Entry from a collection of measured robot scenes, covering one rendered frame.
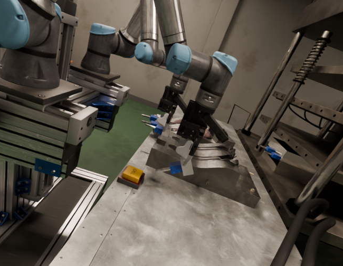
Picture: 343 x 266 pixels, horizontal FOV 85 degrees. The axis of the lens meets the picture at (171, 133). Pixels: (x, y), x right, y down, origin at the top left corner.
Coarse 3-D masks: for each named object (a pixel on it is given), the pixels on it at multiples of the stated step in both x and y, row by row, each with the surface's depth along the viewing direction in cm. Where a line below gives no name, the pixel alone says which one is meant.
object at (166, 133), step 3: (150, 126) 95; (153, 126) 95; (156, 126) 94; (159, 126) 96; (162, 126) 97; (168, 126) 96; (156, 129) 94; (159, 129) 93; (162, 129) 93; (168, 129) 92; (159, 132) 94; (162, 132) 93; (165, 132) 93; (168, 132) 93; (165, 135) 93; (168, 135) 93
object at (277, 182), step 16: (256, 144) 180; (256, 160) 141; (272, 176) 123; (272, 192) 108; (288, 192) 110; (336, 208) 113; (288, 224) 89; (304, 224) 88; (336, 224) 96; (320, 240) 90; (336, 240) 88
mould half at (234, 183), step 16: (176, 144) 90; (208, 144) 100; (224, 144) 100; (160, 160) 80; (176, 160) 78; (192, 160) 82; (208, 160) 83; (224, 160) 82; (176, 176) 81; (192, 176) 80; (208, 176) 79; (224, 176) 78; (240, 176) 90; (224, 192) 80; (240, 192) 79; (256, 192) 82
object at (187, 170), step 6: (174, 162) 68; (180, 162) 64; (162, 168) 67; (168, 168) 67; (174, 168) 65; (180, 168) 65; (186, 168) 64; (192, 168) 64; (186, 174) 65; (192, 174) 65
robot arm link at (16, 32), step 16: (0, 0) 34; (16, 0) 35; (32, 0) 36; (48, 0) 39; (0, 16) 35; (16, 16) 36; (32, 16) 38; (48, 16) 40; (0, 32) 36; (16, 32) 37; (32, 32) 40; (48, 32) 48; (16, 48) 41
